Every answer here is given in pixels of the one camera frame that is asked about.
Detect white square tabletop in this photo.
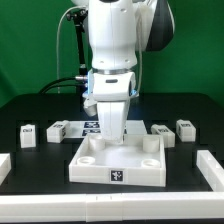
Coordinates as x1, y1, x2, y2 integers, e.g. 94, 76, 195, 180
69, 134, 166, 187

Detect black cables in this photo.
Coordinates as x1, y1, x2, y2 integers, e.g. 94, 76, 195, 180
38, 76, 88, 95

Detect white obstacle fence front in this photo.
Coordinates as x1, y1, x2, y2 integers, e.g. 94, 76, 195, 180
0, 192, 224, 223

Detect black camera stand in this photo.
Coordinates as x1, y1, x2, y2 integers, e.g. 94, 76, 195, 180
66, 9, 88, 93

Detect white marker sheet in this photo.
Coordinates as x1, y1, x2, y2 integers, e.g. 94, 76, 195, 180
65, 120, 147, 139

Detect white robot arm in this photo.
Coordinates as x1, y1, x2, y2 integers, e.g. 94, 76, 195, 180
71, 0, 175, 142

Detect white fence left piece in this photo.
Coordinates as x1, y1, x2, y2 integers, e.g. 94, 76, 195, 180
0, 153, 11, 185

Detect white fence right piece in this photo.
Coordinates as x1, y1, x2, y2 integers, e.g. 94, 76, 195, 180
196, 150, 224, 192

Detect white fence piece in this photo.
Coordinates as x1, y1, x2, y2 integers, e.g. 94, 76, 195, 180
0, 153, 11, 185
196, 150, 224, 192

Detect grey cable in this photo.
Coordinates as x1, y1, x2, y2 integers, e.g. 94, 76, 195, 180
55, 5, 84, 94

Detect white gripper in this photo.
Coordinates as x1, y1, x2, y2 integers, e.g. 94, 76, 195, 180
93, 72, 136, 142

